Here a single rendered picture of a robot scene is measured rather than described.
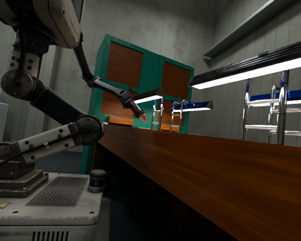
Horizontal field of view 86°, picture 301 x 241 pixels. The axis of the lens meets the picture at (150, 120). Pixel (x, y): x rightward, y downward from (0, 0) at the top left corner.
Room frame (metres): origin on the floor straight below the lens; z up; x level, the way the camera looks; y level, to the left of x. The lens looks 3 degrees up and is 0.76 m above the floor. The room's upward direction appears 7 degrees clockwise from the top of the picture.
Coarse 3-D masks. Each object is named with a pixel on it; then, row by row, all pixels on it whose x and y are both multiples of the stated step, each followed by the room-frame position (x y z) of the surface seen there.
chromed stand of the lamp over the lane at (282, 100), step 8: (288, 72) 0.66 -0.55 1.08; (248, 80) 0.80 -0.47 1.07; (280, 80) 0.68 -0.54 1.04; (288, 80) 0.66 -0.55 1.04; (248, 88) 0.80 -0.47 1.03; (280, 88) 0.67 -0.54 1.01; (248, 96) 0.80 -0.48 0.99; (280, 96) 0.67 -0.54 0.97; (248, 104) 0.79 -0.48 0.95; (280, 104) 0.67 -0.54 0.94; (248, 112) 0.80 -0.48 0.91; (280, 112) 0.67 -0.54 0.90; (280, 120) 0.67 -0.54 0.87; (248, 128) 0.78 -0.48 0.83; (256, 128) 0.75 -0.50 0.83; (264, 128) 0.72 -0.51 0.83; (272, 128) 0.69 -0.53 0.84; (280, 128) 0.66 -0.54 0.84; (280, 136) 0.66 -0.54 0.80; (280, 144) 0.66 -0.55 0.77
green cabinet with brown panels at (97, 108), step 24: (120, 48) 1.87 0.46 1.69; (96, 72) 2.07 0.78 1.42; (120, 72) 1.89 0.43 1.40; (144, 72) 2.02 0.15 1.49; (168, 72) 2.21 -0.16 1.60; (192, 72) 2.39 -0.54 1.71; (96, 96) 1.78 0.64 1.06; (168, 96) 2.21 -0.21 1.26; (144, 120) 2.08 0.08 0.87; (168, 120) 2.25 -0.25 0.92
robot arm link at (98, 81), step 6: (90, 84) 1.28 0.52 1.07; (96, 84) 1.27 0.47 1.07; (102, 84) 1.24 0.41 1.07; (108, 84) 1.23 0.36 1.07; (108, 90) 1.20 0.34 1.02; (114, 90) 1.17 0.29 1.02; (120, 90) 1.15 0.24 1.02; (126, 90) 1.14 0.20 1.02; (120, 96) 1.12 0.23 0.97; (126, 96) 1.12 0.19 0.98
